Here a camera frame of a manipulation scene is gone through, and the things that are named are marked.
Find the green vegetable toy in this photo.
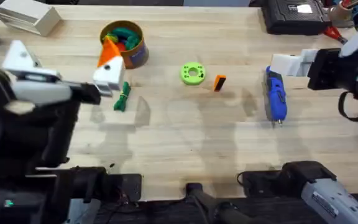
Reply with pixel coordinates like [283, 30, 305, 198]
[113, 81, 132, 113]

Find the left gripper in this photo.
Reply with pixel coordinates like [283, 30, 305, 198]
[9, 37, 126, 107]

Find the white box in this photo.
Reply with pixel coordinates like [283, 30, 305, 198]
[0, 0, 62, 37]

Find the orange ribbed wedge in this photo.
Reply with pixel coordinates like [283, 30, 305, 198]
[213, 74, 227, 92]

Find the tape roll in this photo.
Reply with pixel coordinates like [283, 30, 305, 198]
[328, 2, 356, 29]

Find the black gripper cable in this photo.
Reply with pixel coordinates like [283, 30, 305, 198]
[337, 91, 358, 123]

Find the black tool case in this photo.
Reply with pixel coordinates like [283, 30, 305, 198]
[260, 0, 333, 36]

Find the green disc with holes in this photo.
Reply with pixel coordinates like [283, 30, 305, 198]
[180, 62, 207, 86]

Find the blue electric screwdriver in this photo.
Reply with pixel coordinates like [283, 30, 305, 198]
[263, 65, 288, 129]

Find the brown tub with toys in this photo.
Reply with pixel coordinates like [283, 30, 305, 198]
[99, 20, 150, 70]

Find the black stand post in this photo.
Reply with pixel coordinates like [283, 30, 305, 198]
[185, 182, 262, 224]

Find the red-handled tool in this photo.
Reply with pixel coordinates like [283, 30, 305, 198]
[323, 26, 348, 45]

